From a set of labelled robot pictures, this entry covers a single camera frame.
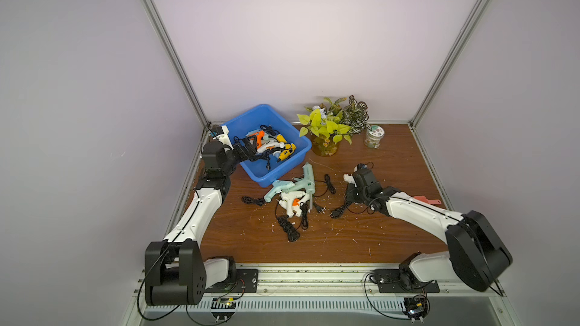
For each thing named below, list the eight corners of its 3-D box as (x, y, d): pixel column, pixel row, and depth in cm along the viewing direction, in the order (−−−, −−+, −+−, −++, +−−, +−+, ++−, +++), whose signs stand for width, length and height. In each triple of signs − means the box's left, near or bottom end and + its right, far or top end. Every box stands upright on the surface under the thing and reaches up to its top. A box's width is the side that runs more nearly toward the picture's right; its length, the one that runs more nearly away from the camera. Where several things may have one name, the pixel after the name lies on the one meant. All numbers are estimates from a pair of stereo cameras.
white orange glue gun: (273, 206, 91) (272, 203, 89) (287, 186, 97) (287, 183, 95) (296, 221, 87) (296, 218, 85) (310, 199, 93) (310, 196, 91)
